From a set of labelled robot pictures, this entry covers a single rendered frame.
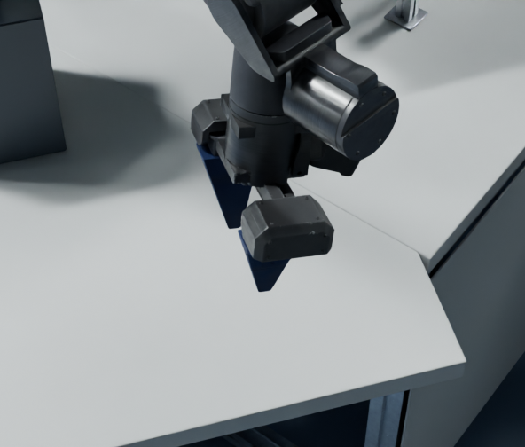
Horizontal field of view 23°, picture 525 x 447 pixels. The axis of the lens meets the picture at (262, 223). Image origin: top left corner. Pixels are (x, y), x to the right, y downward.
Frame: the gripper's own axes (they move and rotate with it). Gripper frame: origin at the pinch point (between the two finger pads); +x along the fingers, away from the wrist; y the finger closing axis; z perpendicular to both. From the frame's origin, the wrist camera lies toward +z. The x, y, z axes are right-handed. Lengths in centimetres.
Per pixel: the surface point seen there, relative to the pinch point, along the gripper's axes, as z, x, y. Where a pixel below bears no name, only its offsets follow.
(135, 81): 3, 16, 49
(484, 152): 37.2, 15.2, 26.9
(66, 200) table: -8.5, 21.4, 34.4
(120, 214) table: -3.3, 21.3, 30.9
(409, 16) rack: 36, 9, 48
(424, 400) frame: 37, 53, 26
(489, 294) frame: 47, 42, 33
